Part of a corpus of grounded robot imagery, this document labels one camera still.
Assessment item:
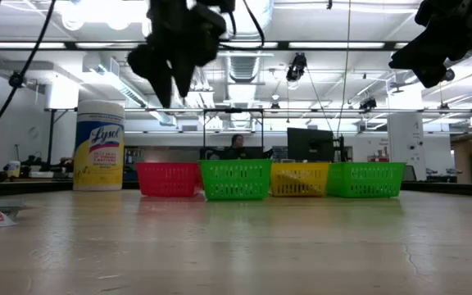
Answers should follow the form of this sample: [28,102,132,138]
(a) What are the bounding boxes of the white column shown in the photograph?
[386,112,428,181]

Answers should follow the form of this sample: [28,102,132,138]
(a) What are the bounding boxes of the green plastic basket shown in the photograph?
[199,158,274,202]
[326,161,406,199]

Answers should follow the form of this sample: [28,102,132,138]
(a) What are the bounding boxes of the black computer monitor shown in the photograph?
[287,127,336,163]

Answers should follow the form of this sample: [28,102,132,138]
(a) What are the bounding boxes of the black overhead camera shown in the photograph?
[285,52,308,83]

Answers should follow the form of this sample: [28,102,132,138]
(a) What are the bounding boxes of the person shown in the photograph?
[218,134,275,161]

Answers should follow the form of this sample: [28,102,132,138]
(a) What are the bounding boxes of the black background frame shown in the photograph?
[202,107,266,161]

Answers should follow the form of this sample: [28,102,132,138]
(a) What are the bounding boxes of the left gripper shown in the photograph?
[127,0,229,109]

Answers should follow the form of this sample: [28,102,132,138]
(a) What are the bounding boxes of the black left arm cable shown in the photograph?
[219,0,266,52]

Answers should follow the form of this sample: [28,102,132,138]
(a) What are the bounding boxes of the yellow plastic basket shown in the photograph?
[270,162,331,197]

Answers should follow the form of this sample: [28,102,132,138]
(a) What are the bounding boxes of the thin black hanging cable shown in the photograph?
[0,0,57,138]

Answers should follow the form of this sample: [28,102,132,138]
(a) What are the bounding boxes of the black ceiling camera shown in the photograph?
[8,71,26,89]

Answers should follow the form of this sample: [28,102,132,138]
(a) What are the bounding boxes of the red plastic basket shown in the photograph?
[136,161,202,197]

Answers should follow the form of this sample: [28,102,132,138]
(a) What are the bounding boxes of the Lysol wipes canister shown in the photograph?
[73,100,126,193]

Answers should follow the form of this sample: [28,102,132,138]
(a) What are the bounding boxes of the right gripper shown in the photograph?
[388,0,472,89]

